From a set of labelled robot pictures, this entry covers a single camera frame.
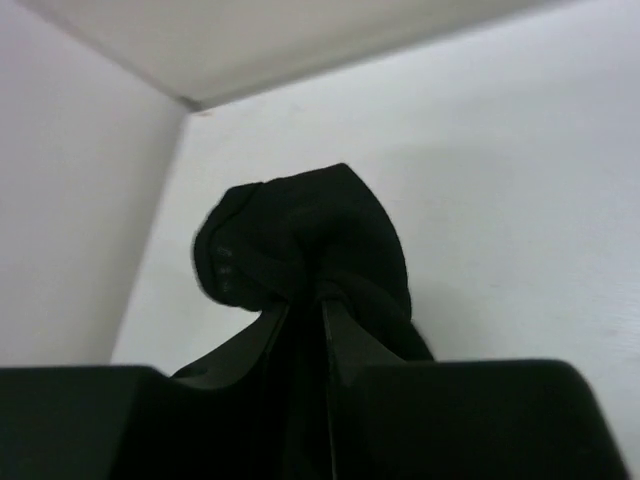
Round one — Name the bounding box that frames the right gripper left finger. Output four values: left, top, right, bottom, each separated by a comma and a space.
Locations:
170, 304, 290, 395

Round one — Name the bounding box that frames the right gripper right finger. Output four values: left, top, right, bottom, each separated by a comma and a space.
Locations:
322, 300, 404, 395

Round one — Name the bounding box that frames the black tank top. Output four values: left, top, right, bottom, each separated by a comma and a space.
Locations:
192, 164, 432, 479

